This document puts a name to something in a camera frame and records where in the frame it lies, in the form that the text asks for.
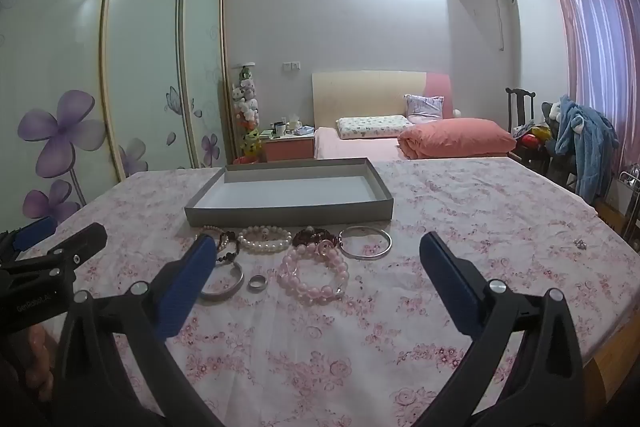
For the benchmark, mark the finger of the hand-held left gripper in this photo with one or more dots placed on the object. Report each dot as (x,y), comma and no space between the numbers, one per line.
(35,232)
(85,239)

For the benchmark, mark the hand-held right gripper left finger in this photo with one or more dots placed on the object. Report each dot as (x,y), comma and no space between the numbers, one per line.
(186,287)

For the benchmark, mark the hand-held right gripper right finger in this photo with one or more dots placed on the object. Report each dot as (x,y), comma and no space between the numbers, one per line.
(450,282)

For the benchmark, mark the wide silver cuff bangle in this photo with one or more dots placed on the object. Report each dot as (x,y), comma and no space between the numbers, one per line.
(235,285)

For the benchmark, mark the thin silver bangle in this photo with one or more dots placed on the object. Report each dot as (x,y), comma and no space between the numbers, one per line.
(385,249)

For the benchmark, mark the grey cardboard box tray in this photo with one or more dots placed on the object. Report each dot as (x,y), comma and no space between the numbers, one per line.
(300,189)

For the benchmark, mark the pink floral tablecloth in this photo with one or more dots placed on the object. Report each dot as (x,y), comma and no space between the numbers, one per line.
(450,197)

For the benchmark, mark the small silver ornament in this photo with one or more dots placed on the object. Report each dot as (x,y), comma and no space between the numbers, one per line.
(580,243)

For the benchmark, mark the red trash bin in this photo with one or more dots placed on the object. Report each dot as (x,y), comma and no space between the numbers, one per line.
(242,160)

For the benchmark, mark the folded pink quilt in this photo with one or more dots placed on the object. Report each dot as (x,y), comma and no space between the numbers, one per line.
(455,138)

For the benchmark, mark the red round toy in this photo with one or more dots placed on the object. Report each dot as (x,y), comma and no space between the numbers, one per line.
(528,141)

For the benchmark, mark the pink nightstand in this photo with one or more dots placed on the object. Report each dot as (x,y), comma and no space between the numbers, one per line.
(290,149)

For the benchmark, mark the white floral pillow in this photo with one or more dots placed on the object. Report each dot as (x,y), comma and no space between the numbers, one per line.
(370,127)

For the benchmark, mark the lilac pillow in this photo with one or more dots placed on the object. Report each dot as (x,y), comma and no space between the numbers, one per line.
(424,108)

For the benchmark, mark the pink bed with headboard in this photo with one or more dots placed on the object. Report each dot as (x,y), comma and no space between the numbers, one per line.
(330,144)

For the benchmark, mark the dark wooden chair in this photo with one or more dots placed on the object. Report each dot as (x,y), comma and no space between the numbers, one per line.
(515,107)

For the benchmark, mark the stack of plush toys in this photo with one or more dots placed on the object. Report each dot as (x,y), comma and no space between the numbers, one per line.
(246,107)

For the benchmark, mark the sliding door flower wardrobe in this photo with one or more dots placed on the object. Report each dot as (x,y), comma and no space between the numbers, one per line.
(140,57)

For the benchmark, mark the blue fleece robe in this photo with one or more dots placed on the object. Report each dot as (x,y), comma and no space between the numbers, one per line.
(590,147)

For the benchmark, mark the metal rack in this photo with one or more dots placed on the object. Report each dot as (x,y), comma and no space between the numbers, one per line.
(631,187)

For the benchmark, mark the pink curtain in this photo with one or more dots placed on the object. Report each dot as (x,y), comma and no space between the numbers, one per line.
(595,57)

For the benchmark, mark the white wall switch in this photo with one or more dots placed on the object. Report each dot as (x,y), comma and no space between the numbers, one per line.
(291,66)

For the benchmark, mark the white pipe duct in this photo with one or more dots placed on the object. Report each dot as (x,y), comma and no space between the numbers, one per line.
(507,22)

